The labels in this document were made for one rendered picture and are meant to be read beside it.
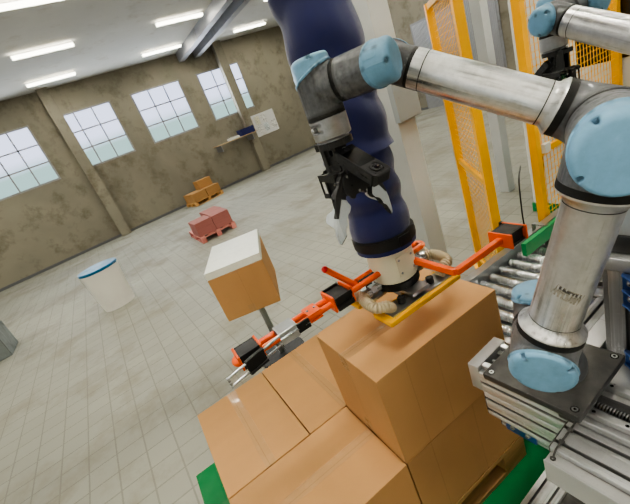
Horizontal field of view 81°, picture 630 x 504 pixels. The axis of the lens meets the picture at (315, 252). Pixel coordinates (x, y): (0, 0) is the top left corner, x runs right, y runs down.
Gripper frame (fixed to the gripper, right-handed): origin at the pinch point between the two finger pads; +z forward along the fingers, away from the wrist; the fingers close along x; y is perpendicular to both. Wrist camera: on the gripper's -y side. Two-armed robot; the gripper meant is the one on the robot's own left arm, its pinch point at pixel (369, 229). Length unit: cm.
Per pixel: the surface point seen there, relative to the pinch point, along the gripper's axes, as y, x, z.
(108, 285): 562, 82, 111
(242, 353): 40, 30, 31
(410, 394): 21, -11, 72
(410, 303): 26, -26, 44
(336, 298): 35.1, -4.3, 31.4
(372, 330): 43, -18, 58
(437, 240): 127, -150, 99
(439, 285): 24, -39, 45
